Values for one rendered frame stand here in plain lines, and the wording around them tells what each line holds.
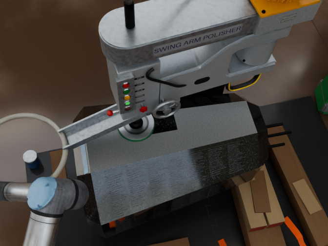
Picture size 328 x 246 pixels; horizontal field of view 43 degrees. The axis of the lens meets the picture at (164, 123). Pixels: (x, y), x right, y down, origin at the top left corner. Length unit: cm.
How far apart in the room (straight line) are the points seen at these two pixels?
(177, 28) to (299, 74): 228
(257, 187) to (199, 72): 122
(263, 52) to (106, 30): 82
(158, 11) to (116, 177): 102
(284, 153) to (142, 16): 189
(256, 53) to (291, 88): 166
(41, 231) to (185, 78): 96
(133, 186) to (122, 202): 12
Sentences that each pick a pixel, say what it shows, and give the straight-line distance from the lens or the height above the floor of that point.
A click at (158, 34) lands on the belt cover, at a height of 169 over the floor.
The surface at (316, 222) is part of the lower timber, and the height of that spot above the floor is 13.
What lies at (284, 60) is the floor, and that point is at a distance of 394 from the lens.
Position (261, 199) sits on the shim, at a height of 26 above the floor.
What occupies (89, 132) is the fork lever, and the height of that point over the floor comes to 92.
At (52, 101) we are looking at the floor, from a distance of 360.
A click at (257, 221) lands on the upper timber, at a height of 25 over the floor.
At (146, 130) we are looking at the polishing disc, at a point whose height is 85.
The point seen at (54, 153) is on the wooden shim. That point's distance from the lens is 334.
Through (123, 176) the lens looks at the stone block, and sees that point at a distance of 240.
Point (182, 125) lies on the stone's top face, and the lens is 248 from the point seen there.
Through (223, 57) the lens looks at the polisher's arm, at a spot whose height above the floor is 143.
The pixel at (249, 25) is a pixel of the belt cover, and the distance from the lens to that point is 188.
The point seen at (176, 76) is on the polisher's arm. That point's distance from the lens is 198.
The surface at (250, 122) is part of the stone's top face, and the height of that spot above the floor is 82.
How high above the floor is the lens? 302
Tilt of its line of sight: 62 degrees down
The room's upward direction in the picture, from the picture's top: 4 degrees clockwise
